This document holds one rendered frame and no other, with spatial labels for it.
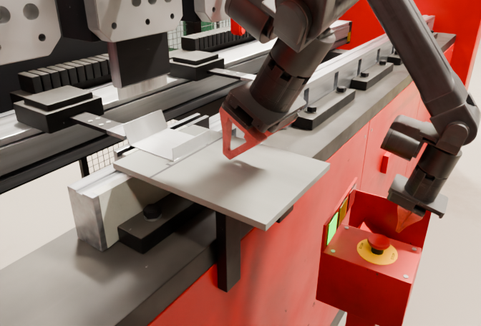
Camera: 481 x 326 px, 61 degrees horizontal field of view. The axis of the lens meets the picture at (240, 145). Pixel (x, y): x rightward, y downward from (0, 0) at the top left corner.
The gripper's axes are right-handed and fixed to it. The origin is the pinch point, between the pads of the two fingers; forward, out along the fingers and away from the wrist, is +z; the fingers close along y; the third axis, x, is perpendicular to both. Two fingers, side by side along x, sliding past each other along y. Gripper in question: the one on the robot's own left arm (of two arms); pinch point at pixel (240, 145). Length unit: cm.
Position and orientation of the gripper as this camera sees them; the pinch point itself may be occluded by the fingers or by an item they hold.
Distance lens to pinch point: 56.5
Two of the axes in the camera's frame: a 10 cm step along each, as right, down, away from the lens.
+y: -5.7, 3.4, -7.4
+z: -4.1, 6.7, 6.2
